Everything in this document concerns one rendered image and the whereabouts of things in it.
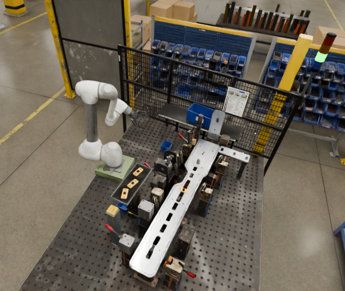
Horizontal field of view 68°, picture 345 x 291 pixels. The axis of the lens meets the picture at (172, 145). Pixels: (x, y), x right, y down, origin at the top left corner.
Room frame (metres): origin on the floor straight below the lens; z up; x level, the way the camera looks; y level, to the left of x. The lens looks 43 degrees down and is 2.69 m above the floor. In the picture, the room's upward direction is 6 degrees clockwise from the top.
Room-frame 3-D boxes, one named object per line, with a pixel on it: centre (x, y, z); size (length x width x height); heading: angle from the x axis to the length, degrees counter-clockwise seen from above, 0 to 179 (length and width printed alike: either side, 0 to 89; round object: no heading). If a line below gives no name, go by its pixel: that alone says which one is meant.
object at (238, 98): (2.20, -0.58, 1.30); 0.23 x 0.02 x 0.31; 70
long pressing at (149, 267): (1.25, -0.13, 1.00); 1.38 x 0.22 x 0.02; 160
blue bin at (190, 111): (2.18, -0.28, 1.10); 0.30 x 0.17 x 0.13; 64
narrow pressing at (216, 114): (1.96, -0.39, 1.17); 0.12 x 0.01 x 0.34; 70
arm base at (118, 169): (1.66, 0.55, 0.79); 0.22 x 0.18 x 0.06; 178
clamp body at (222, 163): (1.59, -0.46, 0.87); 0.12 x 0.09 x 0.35; 70
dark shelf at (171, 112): (2.19, -0.25, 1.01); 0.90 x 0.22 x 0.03; 70
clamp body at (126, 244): (0.78, 0.23, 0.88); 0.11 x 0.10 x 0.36; 70
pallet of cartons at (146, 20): (5.07, 0.64, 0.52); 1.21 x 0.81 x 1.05; 172
